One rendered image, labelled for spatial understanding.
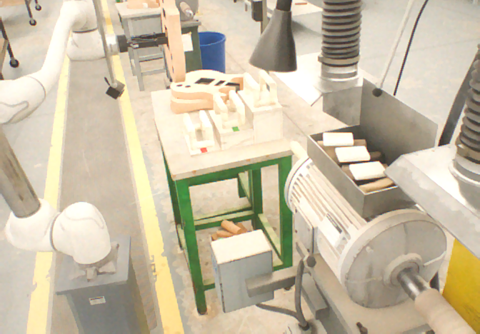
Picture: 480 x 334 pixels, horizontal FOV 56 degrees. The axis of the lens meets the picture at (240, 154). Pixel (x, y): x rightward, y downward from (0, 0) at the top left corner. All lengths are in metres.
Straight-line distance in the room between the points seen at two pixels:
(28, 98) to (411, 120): 1.10
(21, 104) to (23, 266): 1.90
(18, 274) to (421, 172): 2.75
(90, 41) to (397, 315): 1.49
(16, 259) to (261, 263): 2.30
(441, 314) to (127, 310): 1.38
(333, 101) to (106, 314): 1.32
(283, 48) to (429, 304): 0.69
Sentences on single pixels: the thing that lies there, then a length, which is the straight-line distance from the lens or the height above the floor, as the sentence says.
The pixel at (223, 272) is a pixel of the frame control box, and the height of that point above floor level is 1.08.
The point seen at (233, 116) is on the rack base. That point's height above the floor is 1.02.
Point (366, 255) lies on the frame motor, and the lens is 0.99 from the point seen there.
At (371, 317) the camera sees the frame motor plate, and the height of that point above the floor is 1.12.
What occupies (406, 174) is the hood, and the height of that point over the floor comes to 1.53.
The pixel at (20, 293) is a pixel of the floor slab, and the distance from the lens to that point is 3.10.
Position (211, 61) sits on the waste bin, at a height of 0.55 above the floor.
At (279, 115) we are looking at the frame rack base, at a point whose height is 1.06.
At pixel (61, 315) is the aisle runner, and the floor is 0.00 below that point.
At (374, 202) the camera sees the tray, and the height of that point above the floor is 1.41.
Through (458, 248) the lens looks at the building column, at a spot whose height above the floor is 0.44.
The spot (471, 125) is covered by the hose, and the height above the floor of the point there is 1.64.
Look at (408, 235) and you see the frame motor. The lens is 1.01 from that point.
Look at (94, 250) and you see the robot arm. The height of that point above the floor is 0.82.
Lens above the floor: 1.99
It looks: 30 degrees down
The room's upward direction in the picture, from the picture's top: 4 degrees counter-clockwise
